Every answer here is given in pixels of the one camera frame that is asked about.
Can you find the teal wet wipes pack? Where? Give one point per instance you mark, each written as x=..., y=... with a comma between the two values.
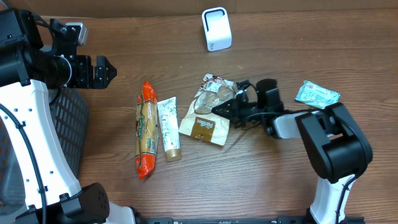
x=316, y=96

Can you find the white barcode scanner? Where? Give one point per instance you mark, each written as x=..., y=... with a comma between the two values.
x=217, y=29

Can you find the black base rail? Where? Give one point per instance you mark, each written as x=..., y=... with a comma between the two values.
x=236, y=221

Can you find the grey plastic shopping basket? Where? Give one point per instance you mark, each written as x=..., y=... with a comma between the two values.
x=70, y=116

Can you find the white gold-capped cream tube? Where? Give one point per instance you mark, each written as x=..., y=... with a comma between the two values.
x=167, y=110

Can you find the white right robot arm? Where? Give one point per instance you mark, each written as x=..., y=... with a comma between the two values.
x=337, y=149

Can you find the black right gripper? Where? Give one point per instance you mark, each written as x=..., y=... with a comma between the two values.
x=243, y=106

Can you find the beige grain snack pouch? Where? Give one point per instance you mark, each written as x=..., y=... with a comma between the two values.
x=199, y=122

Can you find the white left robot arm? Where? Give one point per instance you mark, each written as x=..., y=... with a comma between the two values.
x=36, y=57

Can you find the orange spaghetti packet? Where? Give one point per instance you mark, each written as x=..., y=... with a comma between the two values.
x=146, y=131

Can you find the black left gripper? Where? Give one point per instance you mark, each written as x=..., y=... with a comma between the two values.
x=94, y=72

